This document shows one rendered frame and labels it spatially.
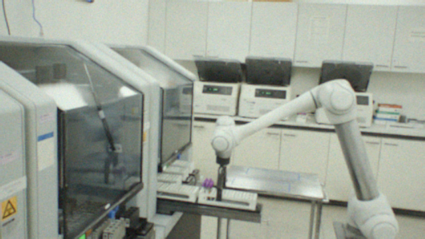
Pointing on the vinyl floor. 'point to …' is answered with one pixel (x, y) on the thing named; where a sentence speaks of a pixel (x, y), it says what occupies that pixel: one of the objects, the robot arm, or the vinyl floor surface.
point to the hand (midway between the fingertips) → (220, 193)
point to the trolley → (286, 186)
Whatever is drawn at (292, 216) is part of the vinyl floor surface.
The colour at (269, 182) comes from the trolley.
